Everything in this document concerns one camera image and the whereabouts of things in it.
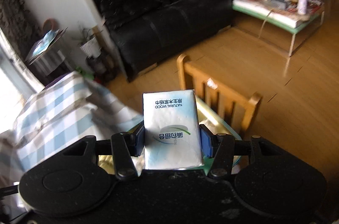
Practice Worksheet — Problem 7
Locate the white tissue pack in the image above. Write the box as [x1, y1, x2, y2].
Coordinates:
[143, 90, 203, 170]

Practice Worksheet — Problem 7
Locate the gold metal tin tray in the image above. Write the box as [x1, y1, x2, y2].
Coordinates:
[98, 97, 242, 175]

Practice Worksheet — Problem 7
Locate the wooden chair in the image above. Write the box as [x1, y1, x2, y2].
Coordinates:
[176, 54, 263, 137]

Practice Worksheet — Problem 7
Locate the checkered cloth cover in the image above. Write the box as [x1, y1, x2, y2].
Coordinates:
[1, 72, 143, 187]

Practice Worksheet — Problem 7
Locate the dark wooden plant stand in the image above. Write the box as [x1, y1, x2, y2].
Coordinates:
[86, 52, 117, 83]

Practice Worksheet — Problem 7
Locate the potted plant white pot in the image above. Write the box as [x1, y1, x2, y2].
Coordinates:
[72, 22, 101, 59]

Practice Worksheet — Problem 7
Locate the silver round side table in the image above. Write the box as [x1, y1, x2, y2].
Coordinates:
[24, 28, 72, 77]

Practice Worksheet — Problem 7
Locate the black leather sofa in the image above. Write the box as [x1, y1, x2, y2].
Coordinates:
[94, 0, 234, 81]

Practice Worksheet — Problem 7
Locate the glass coffee table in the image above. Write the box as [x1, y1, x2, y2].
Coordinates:
[232, 0, 325, 58]

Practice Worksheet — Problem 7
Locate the patterned curtain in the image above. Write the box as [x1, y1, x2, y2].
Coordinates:
[1, 0, 41, 60]

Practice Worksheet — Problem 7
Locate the white lotion bottle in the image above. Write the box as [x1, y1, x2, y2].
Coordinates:
[297, 0, 308, 15]

